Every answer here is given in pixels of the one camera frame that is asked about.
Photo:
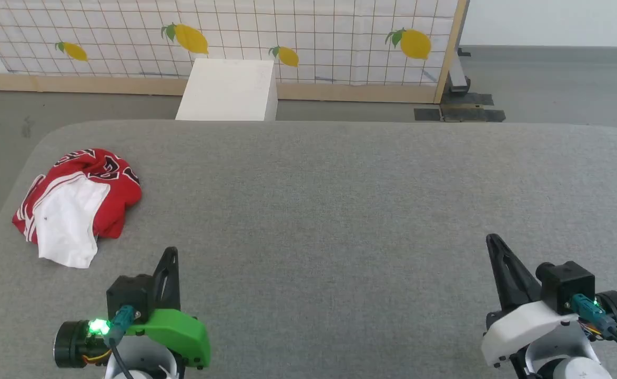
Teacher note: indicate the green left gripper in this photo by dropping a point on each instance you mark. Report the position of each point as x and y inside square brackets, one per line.
[179, 331]

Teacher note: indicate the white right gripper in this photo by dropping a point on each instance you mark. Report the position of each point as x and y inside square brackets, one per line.
[524, 329]

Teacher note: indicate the red and white basketball jersey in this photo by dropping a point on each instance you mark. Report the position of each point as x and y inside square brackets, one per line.
[113, 200]

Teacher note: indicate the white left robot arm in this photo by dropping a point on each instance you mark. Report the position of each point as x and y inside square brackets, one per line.
[145, 358]

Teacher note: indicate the grey fabric sofa cushion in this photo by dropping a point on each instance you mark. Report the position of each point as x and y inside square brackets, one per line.
[313, 221]

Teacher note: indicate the black floor plate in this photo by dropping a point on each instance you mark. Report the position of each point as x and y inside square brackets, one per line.
[463, 113]

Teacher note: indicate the white rectangular box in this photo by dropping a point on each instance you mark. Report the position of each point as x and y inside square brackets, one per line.
[229, 89]

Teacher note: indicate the grey metal partition foot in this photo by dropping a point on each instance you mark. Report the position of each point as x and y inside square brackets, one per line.
[458, 76]

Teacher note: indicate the lemon-print grid partition screen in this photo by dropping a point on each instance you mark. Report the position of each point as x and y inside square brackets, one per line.
[313, 31]

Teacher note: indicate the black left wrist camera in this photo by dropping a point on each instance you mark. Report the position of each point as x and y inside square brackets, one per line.
[129, 295]

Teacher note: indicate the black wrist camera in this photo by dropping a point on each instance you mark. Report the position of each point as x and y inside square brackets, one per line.
[566, 284]
[129, 295]

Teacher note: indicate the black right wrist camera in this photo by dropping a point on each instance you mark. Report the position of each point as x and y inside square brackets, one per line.
[566, 284]

